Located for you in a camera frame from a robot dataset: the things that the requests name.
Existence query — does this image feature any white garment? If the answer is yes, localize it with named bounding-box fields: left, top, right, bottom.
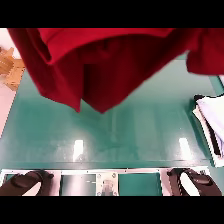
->
left=192, top=94, right=224, bottom=168

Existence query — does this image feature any silver frame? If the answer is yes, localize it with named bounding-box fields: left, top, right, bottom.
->
left=0, top=166, right=214, bottom=197

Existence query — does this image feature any red T-shirt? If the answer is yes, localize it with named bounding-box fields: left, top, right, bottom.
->
left=7, top=28, right=224, bottom=114

